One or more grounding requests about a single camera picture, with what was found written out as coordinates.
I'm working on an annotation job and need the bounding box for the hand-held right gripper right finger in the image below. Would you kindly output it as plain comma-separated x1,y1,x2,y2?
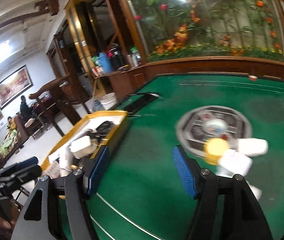
172,145,273,240

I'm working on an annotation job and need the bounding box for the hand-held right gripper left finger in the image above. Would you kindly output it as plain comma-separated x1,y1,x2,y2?
12,145,110,240

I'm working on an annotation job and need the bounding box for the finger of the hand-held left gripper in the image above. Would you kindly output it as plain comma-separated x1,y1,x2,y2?
0,156,39,178
12,166,43,188

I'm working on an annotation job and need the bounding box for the yellow round lid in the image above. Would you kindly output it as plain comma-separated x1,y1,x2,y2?
203,138,230,165

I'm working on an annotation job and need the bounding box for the yellow cardboard box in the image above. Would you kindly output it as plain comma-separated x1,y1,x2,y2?
41,110,130,178

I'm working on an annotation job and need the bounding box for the white box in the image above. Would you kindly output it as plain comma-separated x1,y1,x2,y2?
235,137,268,157
70,136,94,159
218,150,253,175
245,180,263,202

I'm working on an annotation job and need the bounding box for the red printed cardboard packet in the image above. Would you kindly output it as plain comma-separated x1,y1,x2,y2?
45,160,61,178

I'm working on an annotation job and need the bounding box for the green cloth pile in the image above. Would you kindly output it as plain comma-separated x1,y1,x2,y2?
0,130,24,155

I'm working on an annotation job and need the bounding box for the white paper cup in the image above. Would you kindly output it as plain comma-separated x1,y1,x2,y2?
58,146,75,178

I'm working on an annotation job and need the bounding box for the black round item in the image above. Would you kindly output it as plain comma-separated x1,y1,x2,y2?
87,121,115,140

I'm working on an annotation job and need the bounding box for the round table control panel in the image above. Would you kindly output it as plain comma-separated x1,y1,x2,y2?
176,105,253,155

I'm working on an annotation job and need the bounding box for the white plastic bucket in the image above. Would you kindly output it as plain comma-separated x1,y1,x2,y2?
99,92,117,110

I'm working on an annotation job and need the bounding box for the carved wooden chair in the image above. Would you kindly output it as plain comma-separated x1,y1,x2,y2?
28,74,82,135

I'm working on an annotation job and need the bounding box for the blue thermos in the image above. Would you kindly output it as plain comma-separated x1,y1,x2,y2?
99,52,113,74

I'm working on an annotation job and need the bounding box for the black thermos jug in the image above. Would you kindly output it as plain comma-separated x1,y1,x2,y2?
108,44,124,70

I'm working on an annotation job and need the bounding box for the framed wall painting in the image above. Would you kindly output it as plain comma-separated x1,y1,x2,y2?
0,65,34,109

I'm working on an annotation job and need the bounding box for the wooden wall ornament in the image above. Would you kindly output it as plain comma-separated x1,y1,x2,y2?
35,0,59,18

